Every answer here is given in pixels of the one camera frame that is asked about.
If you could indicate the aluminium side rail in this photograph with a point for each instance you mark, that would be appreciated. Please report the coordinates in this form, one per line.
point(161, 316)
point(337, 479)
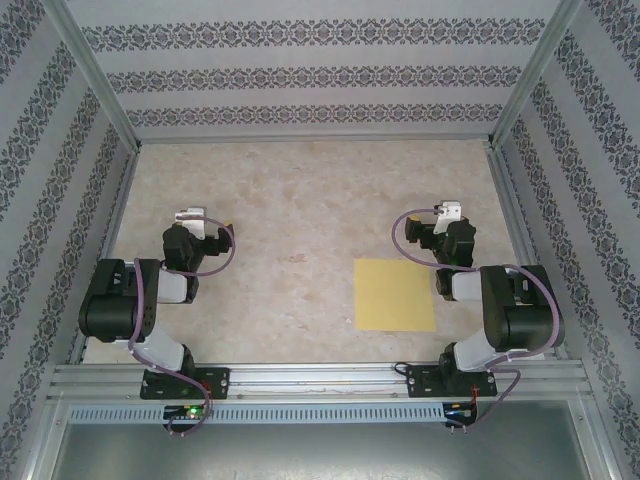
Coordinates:
point(107, 250)
point(525, 250)

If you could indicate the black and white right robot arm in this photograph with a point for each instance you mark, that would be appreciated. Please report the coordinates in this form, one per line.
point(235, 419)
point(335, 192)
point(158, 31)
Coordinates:
point(520, 320)

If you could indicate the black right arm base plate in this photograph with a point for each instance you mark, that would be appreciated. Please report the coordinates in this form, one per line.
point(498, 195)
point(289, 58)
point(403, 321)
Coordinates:
point(422, 382)

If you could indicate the thin aluminium wall rail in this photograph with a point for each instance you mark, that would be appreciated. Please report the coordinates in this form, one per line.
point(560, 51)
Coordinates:
point(315, 139)

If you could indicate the small controller circuit board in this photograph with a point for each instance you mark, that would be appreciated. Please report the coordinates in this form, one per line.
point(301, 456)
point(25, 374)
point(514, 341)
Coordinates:
point(185, 412)
point(460, 412)

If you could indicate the yellow paper sheet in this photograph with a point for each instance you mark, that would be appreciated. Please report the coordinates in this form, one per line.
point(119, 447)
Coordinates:
point(394, 295)

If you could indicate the aluminium frame post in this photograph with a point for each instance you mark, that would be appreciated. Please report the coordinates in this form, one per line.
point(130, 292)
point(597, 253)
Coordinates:
point(537, 70)
point(90, 70)

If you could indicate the grey metal sheet panel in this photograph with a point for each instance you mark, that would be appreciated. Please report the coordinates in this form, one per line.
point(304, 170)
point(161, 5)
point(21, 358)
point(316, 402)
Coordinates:
point(320, 450)

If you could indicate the long aluminium mounting rail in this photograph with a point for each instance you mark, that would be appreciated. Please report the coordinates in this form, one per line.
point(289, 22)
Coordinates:
point(320, 377)

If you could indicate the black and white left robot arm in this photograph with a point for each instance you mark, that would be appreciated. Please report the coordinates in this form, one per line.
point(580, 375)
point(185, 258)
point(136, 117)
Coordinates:
point(107, 300)

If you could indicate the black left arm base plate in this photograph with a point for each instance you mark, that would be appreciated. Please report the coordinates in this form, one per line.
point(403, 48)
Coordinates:
point(217, 382)

